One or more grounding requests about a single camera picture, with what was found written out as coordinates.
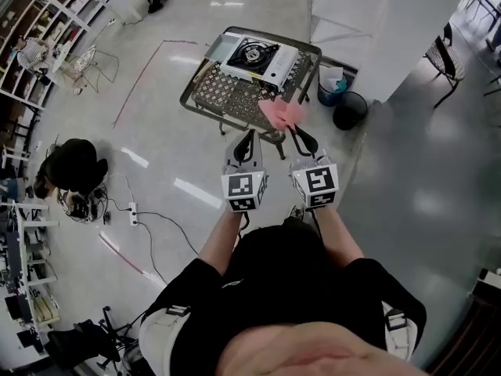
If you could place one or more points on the pink cloth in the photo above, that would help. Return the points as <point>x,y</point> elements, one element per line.
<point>283,112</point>

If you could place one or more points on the wicker seat metal chair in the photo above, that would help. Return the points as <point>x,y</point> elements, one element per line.
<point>446,59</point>

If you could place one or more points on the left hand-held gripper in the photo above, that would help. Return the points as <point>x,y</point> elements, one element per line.
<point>242,186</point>

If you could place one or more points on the person's left forearm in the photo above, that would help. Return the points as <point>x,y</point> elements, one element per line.
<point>219,245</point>

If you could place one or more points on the pale blue box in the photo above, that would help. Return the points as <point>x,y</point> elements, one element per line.
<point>219,47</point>

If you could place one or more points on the brown lattice metal table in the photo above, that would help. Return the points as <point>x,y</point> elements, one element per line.
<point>231,92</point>

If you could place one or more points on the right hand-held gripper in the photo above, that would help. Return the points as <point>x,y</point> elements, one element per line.
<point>317,186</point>

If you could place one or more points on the person's black shirt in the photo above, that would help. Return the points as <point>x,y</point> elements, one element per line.
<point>293,288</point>

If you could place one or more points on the person's right forearm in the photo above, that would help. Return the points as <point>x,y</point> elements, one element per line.
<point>336,237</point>

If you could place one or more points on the black office chair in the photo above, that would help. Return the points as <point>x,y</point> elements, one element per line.
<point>86,343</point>

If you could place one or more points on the white power strip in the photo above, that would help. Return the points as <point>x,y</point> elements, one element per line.
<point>133,214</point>

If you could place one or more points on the black waste bin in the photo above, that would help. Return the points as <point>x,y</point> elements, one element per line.
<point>350,110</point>

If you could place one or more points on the blue waste bin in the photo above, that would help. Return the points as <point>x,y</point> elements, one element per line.
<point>330,88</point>

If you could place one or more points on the white shelf unit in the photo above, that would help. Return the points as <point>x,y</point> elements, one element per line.
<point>51,18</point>

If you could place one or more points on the wooden spatula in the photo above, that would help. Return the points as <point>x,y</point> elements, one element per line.
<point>203,73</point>

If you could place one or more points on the person's chin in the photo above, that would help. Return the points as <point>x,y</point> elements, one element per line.
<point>313,355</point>

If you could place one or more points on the white portable gas stove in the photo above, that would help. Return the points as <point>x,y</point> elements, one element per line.
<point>274,67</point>

